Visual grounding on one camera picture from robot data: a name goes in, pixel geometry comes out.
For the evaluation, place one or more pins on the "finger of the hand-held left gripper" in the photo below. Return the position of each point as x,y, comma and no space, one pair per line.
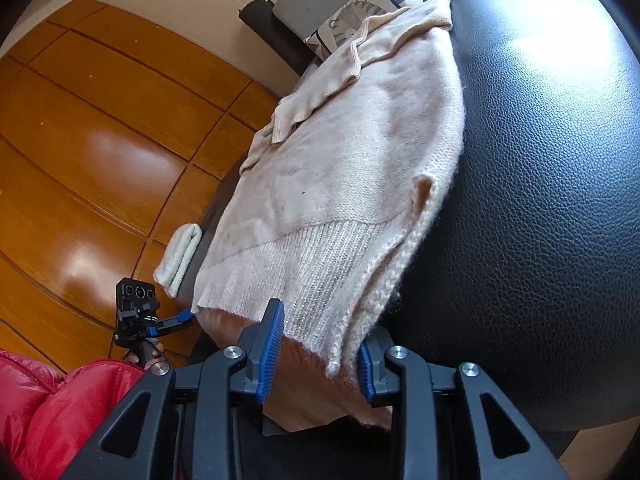
182,317

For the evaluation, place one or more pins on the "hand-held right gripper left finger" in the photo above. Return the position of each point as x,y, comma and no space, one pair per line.
270,355

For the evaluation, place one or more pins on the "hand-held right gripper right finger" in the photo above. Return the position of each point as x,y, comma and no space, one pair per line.
367,375

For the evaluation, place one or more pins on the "beige knitted sweater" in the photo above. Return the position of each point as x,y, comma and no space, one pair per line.
350,135

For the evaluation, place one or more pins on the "person's left forearm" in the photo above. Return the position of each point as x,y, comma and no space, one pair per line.
60,410

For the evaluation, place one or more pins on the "person's left hand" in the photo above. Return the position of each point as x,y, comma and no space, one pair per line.
150,355

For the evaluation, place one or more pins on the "white knitted folded sweater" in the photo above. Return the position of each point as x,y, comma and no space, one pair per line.
177,260

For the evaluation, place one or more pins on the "black rolled mat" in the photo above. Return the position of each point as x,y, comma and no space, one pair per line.
270,25

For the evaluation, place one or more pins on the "tiger print cushion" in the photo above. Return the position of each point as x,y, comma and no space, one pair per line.
360,5

